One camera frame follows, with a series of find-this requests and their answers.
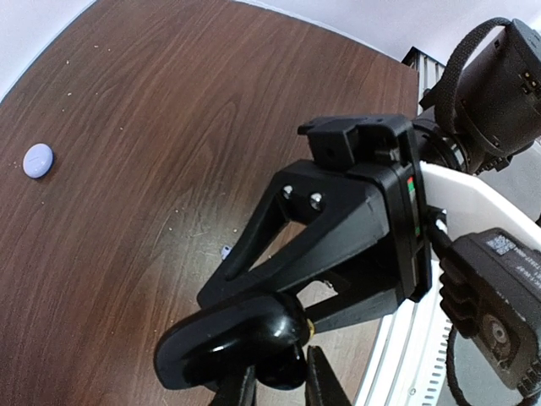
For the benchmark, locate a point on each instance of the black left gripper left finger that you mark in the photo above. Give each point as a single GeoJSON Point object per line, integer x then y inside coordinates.
{"type": "Point", "coordinates": [236, 389]}

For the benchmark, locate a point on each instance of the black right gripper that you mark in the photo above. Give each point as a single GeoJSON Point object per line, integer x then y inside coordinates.
{"type": "Point", "coordinates": [310, 220]}

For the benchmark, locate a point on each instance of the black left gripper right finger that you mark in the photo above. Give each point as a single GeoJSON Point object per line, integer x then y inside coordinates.
{"type": "Point", "coordinates": [322, 387]}

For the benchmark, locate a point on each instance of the black earbud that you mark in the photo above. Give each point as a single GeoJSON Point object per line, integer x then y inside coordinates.
{"type": "Point", "coordinates": [284, 371]}

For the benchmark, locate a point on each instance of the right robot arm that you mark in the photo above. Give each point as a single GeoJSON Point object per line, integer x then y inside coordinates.
{"type": "Point", "coordinates": [484, 110]}

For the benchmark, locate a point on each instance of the purple round charging case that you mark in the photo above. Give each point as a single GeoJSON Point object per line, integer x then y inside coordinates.
{"type": "Point", "coordinates": [38, 161]}

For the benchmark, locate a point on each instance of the white purple earbud centre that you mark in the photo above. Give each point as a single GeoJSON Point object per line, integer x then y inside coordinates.
{"type": "Point", "coordinates": [225, 251]}

